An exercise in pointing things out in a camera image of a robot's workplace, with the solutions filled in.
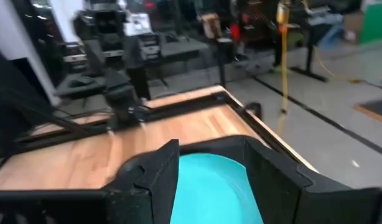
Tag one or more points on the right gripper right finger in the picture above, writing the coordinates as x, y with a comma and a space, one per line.
272, 186

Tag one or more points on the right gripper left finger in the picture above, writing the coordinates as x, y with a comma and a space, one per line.
163, 174

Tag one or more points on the teal plate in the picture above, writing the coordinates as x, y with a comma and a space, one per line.
209, 193

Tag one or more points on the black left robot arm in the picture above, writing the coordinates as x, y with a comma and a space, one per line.
122, 99

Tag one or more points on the dark desk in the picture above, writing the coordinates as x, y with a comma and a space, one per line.
85, 91

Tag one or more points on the grey desk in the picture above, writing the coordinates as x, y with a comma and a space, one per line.
181, 48

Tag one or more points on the black floor mat striped edge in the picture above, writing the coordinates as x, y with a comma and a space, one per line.
377, 110

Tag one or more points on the black standing desk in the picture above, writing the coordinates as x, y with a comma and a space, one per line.
309, 46

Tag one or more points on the brown box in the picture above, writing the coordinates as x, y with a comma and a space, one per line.
211, 25

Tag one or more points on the cardboard box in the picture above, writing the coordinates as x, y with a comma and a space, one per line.
352, 26

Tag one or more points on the green box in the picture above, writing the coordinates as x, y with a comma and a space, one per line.
376, 21

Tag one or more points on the black table frame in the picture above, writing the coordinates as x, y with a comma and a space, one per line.
194, 105

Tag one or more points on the black clamp bracket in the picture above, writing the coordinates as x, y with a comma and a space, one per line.
254, 109

